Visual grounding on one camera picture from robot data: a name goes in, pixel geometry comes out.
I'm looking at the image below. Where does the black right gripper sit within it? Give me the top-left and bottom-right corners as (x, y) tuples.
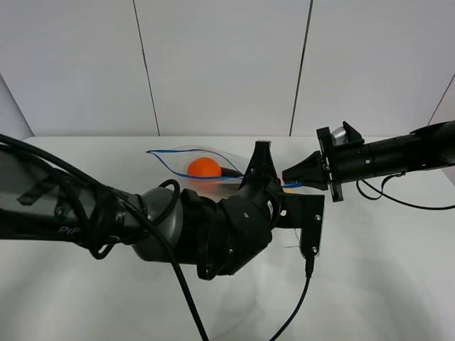
(282, 121), (365, 202)

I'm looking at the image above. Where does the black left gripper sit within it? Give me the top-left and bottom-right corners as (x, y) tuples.
(197, 141), (325, 281)

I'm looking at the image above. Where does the clear zip bag blue seal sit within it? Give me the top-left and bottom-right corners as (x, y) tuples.
(146, 146), (249, 195)

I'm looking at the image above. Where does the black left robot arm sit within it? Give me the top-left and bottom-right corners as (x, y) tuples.
(1, 136), (325, 281)

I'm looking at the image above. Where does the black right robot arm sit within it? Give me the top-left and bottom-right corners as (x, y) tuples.
(282, 121), (454, 202)

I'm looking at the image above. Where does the dark purple toy eggplant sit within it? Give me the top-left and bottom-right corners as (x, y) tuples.
(220, 167), (244, 178)

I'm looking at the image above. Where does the orange toy fruit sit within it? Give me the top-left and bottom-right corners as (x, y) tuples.
(187, 157), (221, 178)

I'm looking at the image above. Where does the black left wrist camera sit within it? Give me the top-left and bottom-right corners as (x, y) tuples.
(299, 202), (324, 259)

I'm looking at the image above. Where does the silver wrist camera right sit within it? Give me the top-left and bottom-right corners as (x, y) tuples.
(331, 126), (348, 146)

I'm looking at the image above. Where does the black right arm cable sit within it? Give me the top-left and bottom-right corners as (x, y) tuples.
(355, 173), (455, 210)

